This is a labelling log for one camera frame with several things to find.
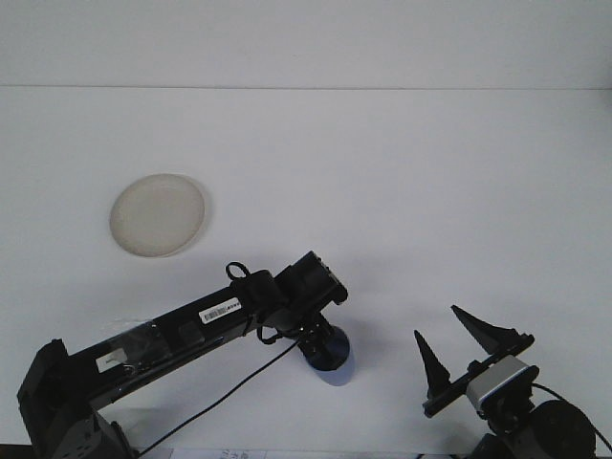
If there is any pale blue cup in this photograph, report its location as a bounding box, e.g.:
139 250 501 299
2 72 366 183
305 325 356 387

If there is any pale round plate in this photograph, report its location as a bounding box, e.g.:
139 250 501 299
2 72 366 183
109 172 211 259

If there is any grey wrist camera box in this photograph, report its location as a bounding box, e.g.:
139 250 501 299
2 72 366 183
465 354 540 415

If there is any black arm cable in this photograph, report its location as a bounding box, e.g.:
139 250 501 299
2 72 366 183
136 260 300 456
531 381 611 450

